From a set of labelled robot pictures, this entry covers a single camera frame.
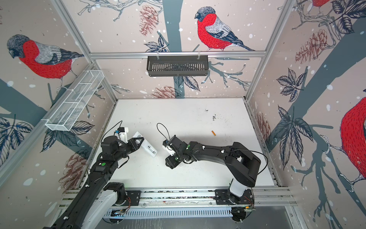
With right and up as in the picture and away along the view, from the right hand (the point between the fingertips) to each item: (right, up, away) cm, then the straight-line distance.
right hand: (168, 162), depth 82 cm
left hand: (-14, +15, -5) cm, 21 cm away
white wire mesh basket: (-52, +36, -4) cm, 64 cm away
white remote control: (-13, +11, -3) cm, 17 cm away
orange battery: (+31, +14, +17) cm, 38 cm away
